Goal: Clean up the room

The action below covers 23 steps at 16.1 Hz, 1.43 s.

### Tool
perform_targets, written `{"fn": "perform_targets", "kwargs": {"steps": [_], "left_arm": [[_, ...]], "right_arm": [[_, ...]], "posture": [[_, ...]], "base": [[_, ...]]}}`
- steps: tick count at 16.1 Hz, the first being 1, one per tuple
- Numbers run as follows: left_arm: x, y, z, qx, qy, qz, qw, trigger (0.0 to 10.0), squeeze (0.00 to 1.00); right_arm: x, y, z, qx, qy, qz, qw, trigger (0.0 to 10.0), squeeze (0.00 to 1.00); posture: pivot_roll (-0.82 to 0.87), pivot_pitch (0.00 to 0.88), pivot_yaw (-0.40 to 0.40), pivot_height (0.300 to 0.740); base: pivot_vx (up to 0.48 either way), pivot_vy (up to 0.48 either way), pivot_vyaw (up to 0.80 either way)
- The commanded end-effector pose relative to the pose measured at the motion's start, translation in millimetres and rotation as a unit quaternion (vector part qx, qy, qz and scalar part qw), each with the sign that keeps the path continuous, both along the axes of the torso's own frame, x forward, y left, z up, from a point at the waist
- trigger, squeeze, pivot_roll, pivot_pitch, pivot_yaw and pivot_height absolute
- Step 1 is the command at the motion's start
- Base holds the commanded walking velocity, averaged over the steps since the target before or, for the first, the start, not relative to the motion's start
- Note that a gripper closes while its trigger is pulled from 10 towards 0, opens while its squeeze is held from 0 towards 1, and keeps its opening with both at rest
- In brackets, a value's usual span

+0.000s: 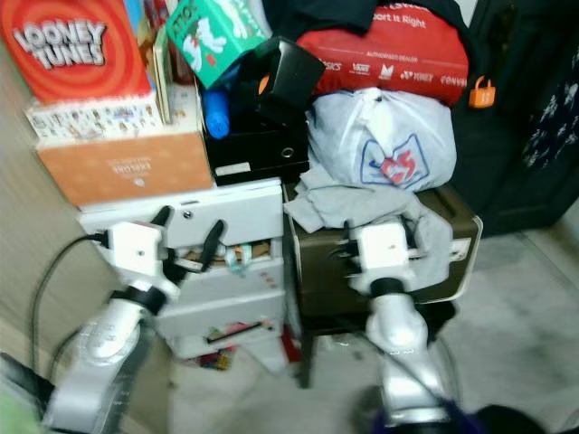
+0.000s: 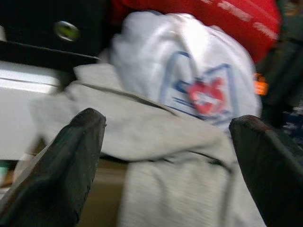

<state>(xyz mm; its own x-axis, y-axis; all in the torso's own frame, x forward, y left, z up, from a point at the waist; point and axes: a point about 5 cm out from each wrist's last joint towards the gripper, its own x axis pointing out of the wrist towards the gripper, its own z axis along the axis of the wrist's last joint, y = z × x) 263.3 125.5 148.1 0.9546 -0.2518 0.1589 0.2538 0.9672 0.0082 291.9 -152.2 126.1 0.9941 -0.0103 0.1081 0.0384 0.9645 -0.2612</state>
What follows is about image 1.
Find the orange cardboard box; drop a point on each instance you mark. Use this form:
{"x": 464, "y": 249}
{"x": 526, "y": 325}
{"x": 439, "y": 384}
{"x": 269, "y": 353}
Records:
{"x": 122, "y": 170}

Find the black file box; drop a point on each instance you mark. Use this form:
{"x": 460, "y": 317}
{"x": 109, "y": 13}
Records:
{"x": 253, "y": 149}

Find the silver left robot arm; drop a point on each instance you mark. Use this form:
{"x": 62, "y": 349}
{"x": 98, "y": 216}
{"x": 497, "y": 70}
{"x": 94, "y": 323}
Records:
{"x": 104, "y": 362}

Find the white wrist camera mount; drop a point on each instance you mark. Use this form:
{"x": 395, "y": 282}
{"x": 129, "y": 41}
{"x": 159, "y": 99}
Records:
{"x": 137, "y": 253}
{"x": 384, "y": 255}

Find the white sticker print box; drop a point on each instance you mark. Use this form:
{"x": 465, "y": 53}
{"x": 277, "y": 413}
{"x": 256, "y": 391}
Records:
{"x": 95, "y": 119}

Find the green box with white bird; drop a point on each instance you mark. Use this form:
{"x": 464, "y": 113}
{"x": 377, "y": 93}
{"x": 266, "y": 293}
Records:
{"x": 213, "y": 36}

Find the dark brown cabinet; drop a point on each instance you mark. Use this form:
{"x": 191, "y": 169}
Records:
{"x": 326, "y": 280}

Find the white plastic bag with logo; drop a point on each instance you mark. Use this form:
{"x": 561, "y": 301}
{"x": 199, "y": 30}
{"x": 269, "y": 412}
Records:
{"x": 380, "y": 136}

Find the white plastic drawer unit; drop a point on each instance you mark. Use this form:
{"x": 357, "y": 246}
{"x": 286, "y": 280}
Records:
{"x": 240, "y": 212}

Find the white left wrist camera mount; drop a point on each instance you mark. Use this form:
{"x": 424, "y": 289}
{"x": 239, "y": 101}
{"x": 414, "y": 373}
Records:
{"x": 137, "y": 253}

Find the red sports bag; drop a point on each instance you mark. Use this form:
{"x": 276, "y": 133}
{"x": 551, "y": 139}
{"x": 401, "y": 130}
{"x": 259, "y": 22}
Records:
{"x": 384, "y": 50}

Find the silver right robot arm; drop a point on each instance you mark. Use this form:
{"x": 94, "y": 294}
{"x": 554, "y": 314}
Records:
{"x": 407, "y": 362}

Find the black flat case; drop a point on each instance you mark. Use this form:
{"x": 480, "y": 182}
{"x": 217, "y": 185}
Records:
{"x": 285, "y": 72}

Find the grey cloth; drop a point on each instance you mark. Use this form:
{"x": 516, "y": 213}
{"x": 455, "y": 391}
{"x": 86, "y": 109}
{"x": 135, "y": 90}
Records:
{"x": 335, "y": 203}

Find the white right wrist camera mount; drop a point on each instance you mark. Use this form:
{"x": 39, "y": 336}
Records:
{"x": 384, "y": 255}

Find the orange padlock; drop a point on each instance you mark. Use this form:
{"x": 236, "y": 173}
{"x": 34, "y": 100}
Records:
{"x": 482, "y": 95}

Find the orange Looney Tunes box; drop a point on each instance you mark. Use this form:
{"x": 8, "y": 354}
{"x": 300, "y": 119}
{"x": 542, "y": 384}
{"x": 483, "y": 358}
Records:
{"x": 72, "y": 50}

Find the black garment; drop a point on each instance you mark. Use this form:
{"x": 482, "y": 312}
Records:
{"x": 335, "y": 14}

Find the dark floral cloth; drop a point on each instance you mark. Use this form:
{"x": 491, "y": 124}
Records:
{"x": 552, "y": 117}

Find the blue plastic bottle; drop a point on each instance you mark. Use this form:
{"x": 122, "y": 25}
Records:
{"x": 216, "y": 115}

